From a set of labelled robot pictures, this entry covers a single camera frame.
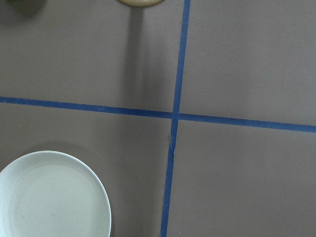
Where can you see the long blue tape strip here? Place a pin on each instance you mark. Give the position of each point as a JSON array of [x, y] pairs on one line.
[[160, 114]]

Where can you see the white round plate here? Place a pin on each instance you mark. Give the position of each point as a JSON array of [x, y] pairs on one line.
[[52, 194]]

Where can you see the round wooden stand base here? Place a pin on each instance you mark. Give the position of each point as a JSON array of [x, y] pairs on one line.
[[140, 3]]

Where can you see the crossing blue tape strip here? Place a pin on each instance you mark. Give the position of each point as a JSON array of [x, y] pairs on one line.
[[175, 118]]

